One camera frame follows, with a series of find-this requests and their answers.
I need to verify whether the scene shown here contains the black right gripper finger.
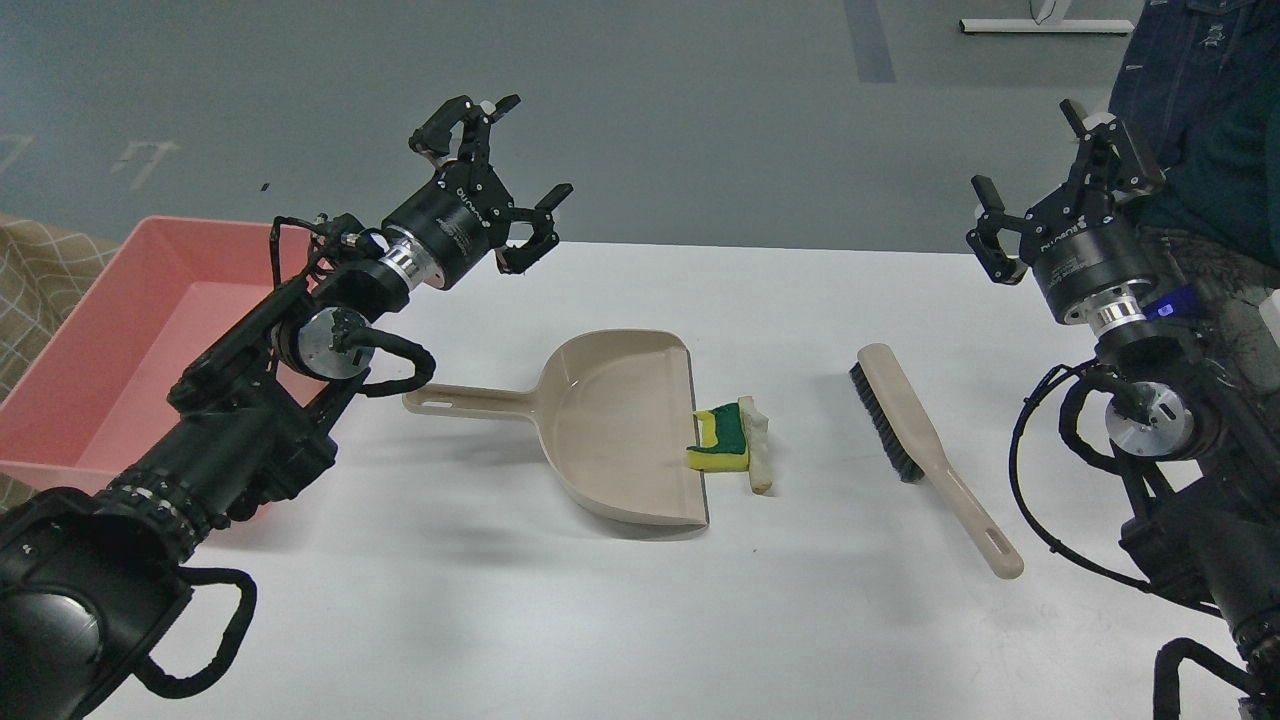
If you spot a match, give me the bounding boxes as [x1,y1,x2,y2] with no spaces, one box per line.
[1059,99,1167,204]
[966,176,1030,286]

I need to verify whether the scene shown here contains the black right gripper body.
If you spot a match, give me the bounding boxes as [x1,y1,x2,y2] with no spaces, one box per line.
[1021,186,1166,325]

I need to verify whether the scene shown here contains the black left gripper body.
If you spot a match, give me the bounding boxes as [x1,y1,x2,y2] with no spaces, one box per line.
[381,160,515,290]

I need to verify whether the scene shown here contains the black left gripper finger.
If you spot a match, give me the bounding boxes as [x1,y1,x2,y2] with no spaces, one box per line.
[494,183,573,275]
[410,95,522,169]

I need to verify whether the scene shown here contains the beige plastic dustpan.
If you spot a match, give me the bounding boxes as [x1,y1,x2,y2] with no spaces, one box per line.
[402,329,709,528]

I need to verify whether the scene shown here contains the beige hand brush black bristles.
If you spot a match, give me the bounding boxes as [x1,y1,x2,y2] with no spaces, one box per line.
[849,343,1025,580]

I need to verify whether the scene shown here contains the yellow green sponge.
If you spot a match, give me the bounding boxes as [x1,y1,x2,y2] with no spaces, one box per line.
[686,404,750,473]

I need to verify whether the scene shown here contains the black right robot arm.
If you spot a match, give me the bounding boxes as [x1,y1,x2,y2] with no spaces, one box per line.
[966,100,1279,719]

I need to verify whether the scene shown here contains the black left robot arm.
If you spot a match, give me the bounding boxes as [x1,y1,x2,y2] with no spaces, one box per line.
[1,94,573,719]

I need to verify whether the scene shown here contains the pink plastic bin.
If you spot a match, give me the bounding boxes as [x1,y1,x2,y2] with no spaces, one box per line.
[1,217,273,493]

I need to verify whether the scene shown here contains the person in dark clothes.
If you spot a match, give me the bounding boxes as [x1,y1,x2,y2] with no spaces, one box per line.
[1108,1,1277,395]

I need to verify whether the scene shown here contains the white desk foot bar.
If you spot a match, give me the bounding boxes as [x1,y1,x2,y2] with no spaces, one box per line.
[957,1,1135,36]

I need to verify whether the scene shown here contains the beige checkered cloth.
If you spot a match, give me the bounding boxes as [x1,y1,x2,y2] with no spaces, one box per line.
[0,215,119,511]

